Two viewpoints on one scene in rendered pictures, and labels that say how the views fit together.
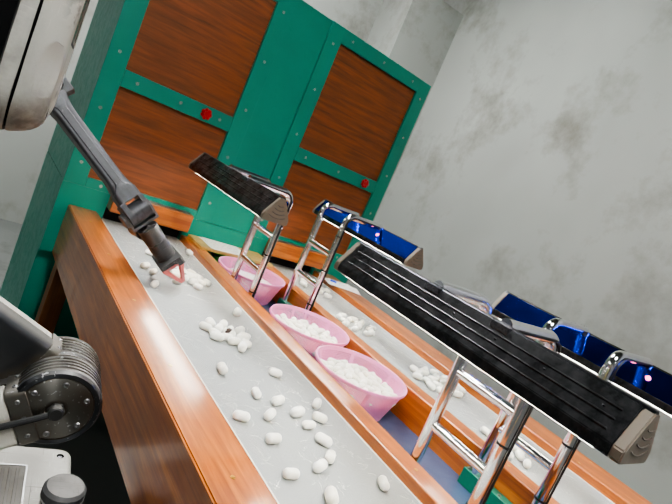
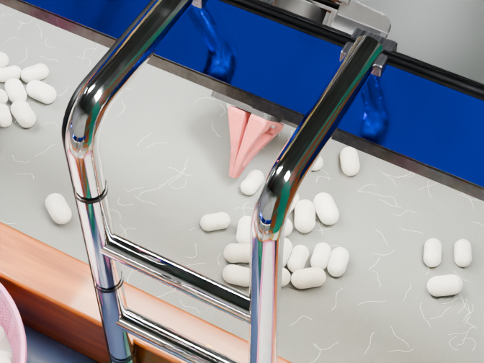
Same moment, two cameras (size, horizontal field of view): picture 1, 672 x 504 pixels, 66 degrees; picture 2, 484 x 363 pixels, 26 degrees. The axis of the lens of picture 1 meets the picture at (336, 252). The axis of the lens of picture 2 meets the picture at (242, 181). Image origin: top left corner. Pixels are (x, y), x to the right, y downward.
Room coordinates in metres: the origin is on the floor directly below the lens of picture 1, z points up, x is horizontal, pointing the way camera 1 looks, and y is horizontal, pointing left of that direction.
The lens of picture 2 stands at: (2.12, 0.12, 1.67)
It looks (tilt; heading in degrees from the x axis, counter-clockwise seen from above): 53 degrees down; 157
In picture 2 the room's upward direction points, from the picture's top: straight up
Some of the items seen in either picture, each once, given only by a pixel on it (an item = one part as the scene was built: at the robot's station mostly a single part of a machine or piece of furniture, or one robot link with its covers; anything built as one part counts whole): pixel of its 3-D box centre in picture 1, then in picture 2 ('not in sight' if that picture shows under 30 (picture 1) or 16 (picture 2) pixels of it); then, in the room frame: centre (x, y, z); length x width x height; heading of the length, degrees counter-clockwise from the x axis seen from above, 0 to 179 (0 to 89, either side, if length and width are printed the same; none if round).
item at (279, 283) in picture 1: (248, 282); not in sight; (1.91, 0.26, 0.72); 0.27 x 0.27 x 0.10
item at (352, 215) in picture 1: (330, 268); not in sight; (1.90, -0.01, 0.90); 0.20 x 0.19 x 0.45; 39
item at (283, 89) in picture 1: (251, 116); not in sight; (2.37, 0.59, 1.31); 1.36 x 0.55 x 0.95; 129
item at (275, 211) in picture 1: (234, 182); (282, 47); (1.60, 0.37, 1.08); 0.62 x 0.08 x 0.07; 39
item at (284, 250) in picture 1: (296, 253); not in sight; (2.33, 0.16, 0.83); 0.30 x 0.06 x 0.07; 129
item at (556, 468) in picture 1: (555, 424); not in sight; (1.14, -0.61, 0.90); 0.20 x 0.19 x 0.45; 39
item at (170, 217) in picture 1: (151, 211); not in sight; (1.91, 0.69, 0.83); 0.30 x 0.06 x 0.07; 129
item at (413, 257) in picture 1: (364, 229); not in sight; (1.95, -0.06, 1.08); 0.62 x 0.08 x 0.07; 39
